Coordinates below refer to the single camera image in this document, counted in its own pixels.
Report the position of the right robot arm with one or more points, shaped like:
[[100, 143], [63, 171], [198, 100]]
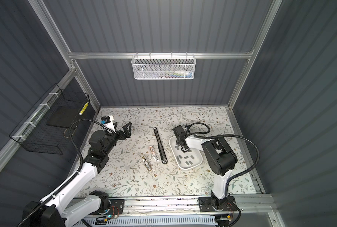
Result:
[[221, 159]]

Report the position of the black foam pad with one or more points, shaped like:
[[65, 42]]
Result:
[[63, 117]]

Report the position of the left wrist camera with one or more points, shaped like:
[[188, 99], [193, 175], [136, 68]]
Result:
[[108, 124]]

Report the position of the yellow marker pen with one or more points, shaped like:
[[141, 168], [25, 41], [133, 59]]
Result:
[[81, 112]]

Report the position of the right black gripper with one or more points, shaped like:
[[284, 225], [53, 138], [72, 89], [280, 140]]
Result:
[[178, 142]]

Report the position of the white vent strip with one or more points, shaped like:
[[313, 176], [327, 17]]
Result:
[[154, 221]]

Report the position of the white plastic tray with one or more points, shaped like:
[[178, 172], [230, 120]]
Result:
[[185, 160]]

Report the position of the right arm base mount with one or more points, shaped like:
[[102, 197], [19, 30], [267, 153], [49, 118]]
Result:
[[212, 204]]

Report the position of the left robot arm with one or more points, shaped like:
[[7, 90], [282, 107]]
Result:
[[54, 210]]

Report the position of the white wire wall basket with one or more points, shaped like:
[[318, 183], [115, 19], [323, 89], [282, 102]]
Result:
[[164, 68]]

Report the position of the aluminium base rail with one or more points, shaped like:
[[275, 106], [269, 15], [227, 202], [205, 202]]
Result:
[[190, 204]]

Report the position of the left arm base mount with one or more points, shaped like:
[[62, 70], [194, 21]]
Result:
[[115, 207]]

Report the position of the black wire side basket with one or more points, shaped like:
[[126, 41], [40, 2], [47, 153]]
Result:
[[46, 129]]

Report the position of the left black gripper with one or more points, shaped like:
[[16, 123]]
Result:
[[122, 136]]

